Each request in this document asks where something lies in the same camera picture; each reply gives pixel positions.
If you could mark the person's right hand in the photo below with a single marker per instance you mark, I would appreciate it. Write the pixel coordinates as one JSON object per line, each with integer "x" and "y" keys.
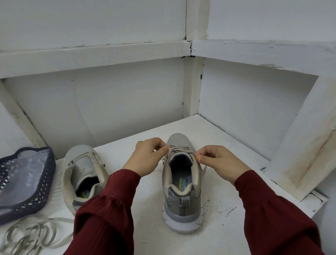
{"x": 223, "y": 162}

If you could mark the person's left hand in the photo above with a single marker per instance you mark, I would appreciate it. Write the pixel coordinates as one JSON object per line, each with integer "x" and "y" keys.
{"x": 143, "y": 157}

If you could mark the grey shoelace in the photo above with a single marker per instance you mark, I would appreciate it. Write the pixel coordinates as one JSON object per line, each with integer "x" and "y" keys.
{"x": 29, "y": 236}
{"x": 181, "y": 151}

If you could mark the grey mesh shoe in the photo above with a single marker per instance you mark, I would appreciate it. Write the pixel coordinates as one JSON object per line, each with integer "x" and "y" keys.
{"x": 182, "y": 210}
{"x": 78, "y": 176}

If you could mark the clear plastic bag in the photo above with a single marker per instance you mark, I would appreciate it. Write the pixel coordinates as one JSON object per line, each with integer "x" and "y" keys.
{"x": 21, "y": 176}

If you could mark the person's right forearm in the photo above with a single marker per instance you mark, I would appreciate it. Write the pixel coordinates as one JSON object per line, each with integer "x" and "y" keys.
{"x": 278, "y": 215}

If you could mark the person's left forearm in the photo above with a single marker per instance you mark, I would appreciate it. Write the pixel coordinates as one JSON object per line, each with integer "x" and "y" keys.
{"x": 105, "y": 215}

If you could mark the dark plastic lattice basket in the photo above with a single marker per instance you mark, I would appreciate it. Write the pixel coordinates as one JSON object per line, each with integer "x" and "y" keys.
{"x": 31, "y": 197}

